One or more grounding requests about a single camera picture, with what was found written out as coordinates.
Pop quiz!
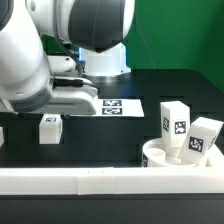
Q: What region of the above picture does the white marker sheet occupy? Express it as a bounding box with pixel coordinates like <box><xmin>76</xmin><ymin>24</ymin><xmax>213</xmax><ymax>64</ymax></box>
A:
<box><xmin>77</xmin><ymin>99</ymin><xmax>144</xmax><ymax>117</ymax></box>

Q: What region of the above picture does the white U-shaped barrier wall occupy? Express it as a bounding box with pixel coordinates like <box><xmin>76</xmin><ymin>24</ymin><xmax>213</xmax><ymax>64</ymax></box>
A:
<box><xmin>0</xmin><ymin>126</ymin><xmax>224</xmax><ymax>196</ymax></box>

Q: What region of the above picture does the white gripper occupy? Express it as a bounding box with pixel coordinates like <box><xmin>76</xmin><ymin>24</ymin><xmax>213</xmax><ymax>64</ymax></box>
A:
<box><xmin>0</xmin><ymin>54</ymin><xmax>100</xmax><ymax>117</ymax></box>

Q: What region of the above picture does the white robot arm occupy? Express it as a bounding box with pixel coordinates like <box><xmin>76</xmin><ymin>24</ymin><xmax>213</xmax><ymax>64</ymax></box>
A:
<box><xmin>0</xmin><ymin>0</ymin><xmax>135</xmax><ymax>115</ymax></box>

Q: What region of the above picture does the white round stool seat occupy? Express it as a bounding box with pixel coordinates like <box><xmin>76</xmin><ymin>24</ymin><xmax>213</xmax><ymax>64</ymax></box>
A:
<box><xmin>141</xmin><ymin>138</ymin><xmax>207</xmax><ymax>167</ymax></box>

